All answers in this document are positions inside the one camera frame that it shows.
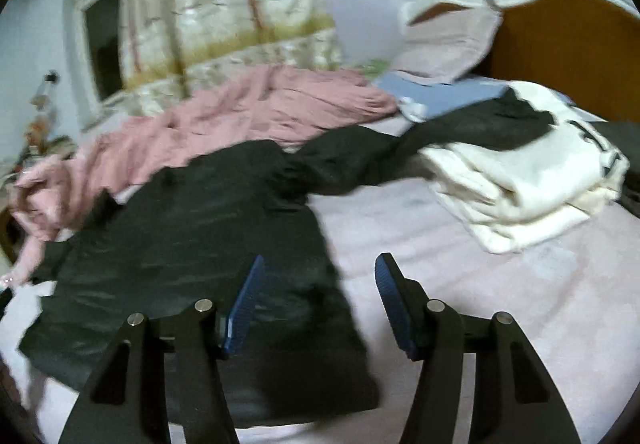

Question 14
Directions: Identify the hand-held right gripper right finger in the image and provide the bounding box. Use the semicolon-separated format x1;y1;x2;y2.
374;252;583;444

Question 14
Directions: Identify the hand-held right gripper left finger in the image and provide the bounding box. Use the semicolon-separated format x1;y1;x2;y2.
57;254;266;444

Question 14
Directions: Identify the black puffer jacket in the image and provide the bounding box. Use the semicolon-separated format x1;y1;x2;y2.
19;89;557;429

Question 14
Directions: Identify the bed with pale pink sheet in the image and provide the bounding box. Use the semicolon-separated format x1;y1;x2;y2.
0;116;640;444

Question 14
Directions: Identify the folded white garment stack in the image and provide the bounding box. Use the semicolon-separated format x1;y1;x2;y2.
419;80;631;255

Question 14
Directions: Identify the pink quilt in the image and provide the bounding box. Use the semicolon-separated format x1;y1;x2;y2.
0;65;399;289

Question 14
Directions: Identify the blue pillow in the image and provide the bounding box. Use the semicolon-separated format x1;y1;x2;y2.
372;71;513;122

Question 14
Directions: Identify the pale pink pillow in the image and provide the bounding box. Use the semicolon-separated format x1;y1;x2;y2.
390;6;503;85

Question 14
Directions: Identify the dark cloth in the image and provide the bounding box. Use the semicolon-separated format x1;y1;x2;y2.
595;120;640;219

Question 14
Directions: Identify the flower ornament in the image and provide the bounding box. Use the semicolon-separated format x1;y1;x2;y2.
10;70;76;175

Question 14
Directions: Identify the translucent pale lavender cover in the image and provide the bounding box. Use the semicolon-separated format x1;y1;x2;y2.
315;0;406;67

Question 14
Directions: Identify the tree print curtain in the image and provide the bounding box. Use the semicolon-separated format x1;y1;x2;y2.
117;0;346;117

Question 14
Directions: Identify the white and wooden headboard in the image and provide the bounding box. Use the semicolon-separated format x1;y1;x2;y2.
398;0;640;112

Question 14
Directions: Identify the white frame window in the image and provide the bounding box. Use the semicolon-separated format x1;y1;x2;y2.
70;0;132;127

